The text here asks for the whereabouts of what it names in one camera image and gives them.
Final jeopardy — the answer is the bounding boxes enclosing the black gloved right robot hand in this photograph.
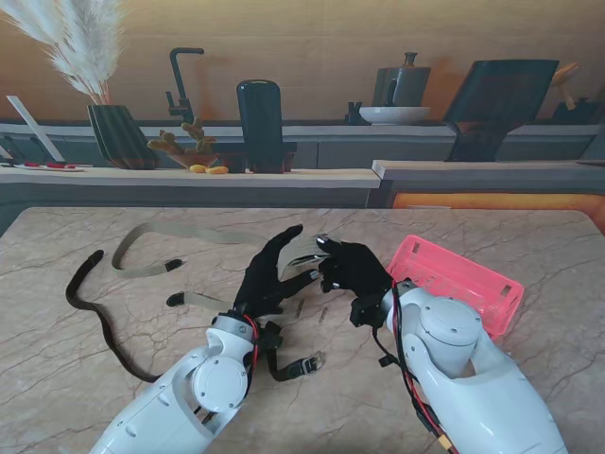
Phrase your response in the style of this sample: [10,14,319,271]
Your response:
[314,235,396,308]

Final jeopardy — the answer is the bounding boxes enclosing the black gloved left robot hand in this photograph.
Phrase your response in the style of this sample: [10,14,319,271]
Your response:
[232,223,317,327]

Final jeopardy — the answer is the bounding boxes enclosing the beige woven belt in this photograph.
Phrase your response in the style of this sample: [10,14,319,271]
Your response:
[111,221,270,279]
[165,234,335,314]

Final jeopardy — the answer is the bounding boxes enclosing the dark brown belt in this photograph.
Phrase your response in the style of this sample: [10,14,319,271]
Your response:
[65,249,328,384]

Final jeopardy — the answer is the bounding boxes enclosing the pink plastic storage basket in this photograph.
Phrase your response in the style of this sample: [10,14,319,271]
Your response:
[386,235,526,340]

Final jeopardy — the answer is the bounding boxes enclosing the grey back counter cabinets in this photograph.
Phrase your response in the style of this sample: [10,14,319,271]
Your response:
[0,120,605,169]

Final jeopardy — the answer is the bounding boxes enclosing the raised counter orange glow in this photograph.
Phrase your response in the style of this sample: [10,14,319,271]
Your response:
[371,159,605,210]

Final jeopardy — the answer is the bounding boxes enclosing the white speckled bowl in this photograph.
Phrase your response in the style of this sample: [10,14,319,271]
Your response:
[357,105,432,127]

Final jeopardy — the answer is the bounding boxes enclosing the cactus plants in bowl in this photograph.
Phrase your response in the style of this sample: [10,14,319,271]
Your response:
[146,117,221,169]

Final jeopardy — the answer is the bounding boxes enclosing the tall black cylinder container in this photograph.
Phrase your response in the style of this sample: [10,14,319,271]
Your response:
[235,79,286,174]

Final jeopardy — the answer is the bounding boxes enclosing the grey pot with lid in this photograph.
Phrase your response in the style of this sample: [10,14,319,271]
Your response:
[372,51,432,108]

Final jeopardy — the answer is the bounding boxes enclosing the dark ribbed vase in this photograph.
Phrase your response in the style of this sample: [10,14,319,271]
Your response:
[86,103,160,170]

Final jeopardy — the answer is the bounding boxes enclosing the black kitchen faucet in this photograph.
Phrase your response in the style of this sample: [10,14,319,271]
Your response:
[164,46,206,125]

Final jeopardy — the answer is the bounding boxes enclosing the plate with red food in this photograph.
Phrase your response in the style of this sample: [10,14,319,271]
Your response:
[12,161,89,172]

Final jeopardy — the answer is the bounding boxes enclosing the dark utensil holder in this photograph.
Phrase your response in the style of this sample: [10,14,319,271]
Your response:
[552,96,605,125]

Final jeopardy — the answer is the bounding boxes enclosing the white leaning board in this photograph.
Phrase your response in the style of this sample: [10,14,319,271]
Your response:
[5,94,66,163]

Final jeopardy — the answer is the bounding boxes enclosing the wooden kitchen utensils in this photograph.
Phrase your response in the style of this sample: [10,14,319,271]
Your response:
[550,61,583,109]

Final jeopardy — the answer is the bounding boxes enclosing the white pampas grass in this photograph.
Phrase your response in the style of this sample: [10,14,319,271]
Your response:
[0,0,129,108]

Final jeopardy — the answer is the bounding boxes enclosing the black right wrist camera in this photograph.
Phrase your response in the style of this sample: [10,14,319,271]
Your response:
[348,292,393,330]

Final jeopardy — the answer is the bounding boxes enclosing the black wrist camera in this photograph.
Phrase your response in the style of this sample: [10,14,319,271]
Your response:
[348,292,393,330]
[257,320,285,351]

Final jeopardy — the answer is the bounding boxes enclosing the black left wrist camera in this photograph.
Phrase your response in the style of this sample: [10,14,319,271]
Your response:
[257,320,285,351]

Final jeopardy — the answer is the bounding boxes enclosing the left arm red black cables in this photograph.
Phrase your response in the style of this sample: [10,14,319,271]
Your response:
[243,316,261,379]

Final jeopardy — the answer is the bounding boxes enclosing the arm red black cables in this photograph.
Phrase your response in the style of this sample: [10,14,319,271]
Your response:
[243,316,261,379]
[371,281,459,454]

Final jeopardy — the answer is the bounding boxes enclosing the right arm red black cables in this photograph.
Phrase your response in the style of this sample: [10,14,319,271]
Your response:
[371,281,459,454]

